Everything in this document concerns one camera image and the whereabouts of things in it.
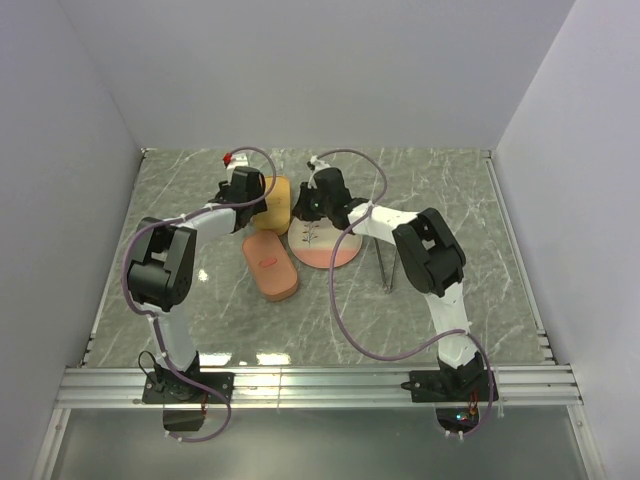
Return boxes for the metal tongs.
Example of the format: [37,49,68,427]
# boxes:
[374,239,399,294]

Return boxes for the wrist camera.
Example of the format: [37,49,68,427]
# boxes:
[223,152,249,175]
[307,156,330,189]

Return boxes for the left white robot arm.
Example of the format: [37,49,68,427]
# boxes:
[121,166,268,403]

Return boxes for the pink lunch box lid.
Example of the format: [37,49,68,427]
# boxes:
[242,231,299,295]

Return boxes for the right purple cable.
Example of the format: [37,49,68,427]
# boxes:
[314,149,496,440]

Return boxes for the pink lunch box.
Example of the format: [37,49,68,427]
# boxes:
[264,282,298,302]

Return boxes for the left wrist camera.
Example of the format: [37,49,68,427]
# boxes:
[223,152,249,175]

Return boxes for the purple cable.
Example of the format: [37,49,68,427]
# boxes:
[314,149,496,440]
[122,146,277,444]

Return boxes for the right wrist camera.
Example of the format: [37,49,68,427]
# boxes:
[307,156,330,189]

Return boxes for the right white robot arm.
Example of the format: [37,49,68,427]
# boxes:
[293,161,485,402]

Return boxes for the orange lunch box lid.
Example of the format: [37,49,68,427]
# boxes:
[253,176,292,230]

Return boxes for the pink and cream plate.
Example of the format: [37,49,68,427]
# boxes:
[287,218,363,269]

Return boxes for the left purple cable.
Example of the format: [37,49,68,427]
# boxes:
[122,146,277,444]

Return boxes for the orange lunch box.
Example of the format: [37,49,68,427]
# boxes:
[260,224,289,236]

